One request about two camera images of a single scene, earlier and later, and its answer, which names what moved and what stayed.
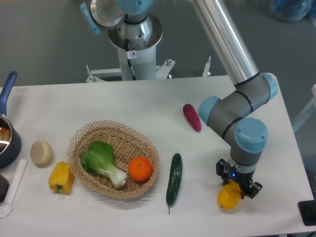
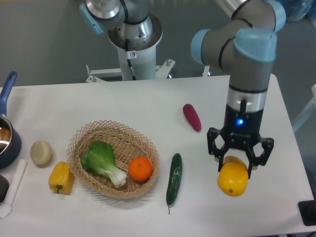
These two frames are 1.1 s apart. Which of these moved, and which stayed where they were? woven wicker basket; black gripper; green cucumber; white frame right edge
Moved: black gripper
Stayed: woven wicker basket; white frame right edge; green cucumber
